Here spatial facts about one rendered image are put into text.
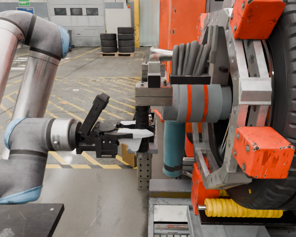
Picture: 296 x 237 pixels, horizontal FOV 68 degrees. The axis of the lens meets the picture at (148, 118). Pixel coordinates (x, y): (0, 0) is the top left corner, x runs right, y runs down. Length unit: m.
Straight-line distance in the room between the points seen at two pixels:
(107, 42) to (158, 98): 8.66
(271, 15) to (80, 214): 1.40
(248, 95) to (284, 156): 0.13
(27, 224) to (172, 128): 0.74
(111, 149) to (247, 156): 0.33
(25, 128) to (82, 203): 1.05
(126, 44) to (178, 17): 7.95
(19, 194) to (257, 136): 0.53
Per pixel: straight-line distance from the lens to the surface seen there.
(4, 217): 1.24
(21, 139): 0.63
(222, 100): 0.71
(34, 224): 1.15
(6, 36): 0.87
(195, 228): 1.25
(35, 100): 0.94
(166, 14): 3.07
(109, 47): 9.17
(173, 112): 0.68
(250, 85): 0.49
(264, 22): 0.54
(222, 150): 0.93
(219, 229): 1.15
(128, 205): 1.55
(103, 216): 1.51
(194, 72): 0.51
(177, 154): 0.92
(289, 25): 0.54
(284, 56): 0.53
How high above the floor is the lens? 1.08
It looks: 23 degrees down
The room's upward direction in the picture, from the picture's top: straight up
